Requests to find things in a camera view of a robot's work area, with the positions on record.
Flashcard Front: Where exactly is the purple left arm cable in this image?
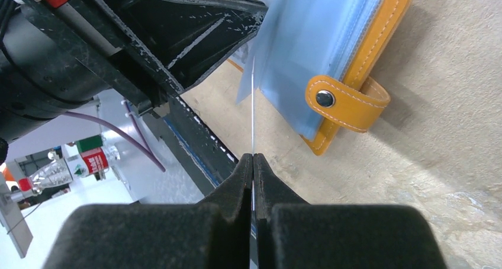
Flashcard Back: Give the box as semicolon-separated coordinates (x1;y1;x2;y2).
62;100;167;174

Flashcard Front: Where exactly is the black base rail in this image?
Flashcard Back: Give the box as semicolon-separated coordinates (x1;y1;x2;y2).
142;97;239;196

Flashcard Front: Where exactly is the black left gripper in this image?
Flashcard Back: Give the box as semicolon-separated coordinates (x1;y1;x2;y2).
1;0;181;161

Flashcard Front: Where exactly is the orange leather card holder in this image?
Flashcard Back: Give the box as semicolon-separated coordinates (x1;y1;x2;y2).
229;0;411;155

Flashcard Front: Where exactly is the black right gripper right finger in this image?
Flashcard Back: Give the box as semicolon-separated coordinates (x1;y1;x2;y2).
253;153;446;268

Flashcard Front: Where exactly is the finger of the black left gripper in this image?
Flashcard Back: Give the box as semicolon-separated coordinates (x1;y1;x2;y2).
86;0;268;99

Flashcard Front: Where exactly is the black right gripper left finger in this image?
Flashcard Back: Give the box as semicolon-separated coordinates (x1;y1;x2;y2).
44;153;253;268

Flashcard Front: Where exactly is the red labelled clear bottle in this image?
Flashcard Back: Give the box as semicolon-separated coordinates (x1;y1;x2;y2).
12;145;121;202

